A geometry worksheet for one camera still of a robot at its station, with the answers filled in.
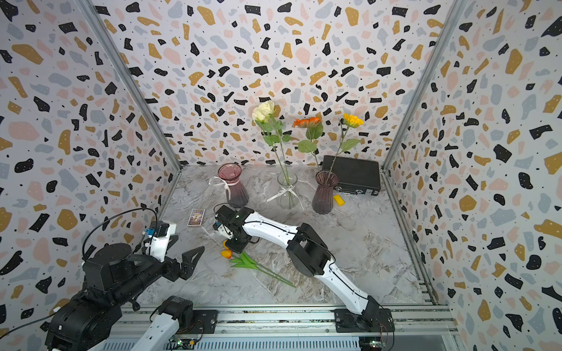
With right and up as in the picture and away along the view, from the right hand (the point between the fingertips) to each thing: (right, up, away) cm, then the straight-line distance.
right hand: (235, 248), depth 89 cm
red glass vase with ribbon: (-4, +31, +5) cm, 32 cm away
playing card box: (-20, +11, +8) cm, 25 cm away
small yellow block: (+46, +19, +17) cm, 52 cm away
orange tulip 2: (+5, -4, -3) cm, 7 cm away
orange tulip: (-4, -1, 0) cm, 4 cm away
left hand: (-4, +10, -29) cm, 31 cm away
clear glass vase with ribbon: (+22, +19, +12) cm, 32 cm away
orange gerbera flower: (+32, +47, -4) cm, 57 cm away
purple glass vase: (+37, +18, +11) cm, 43 cm away
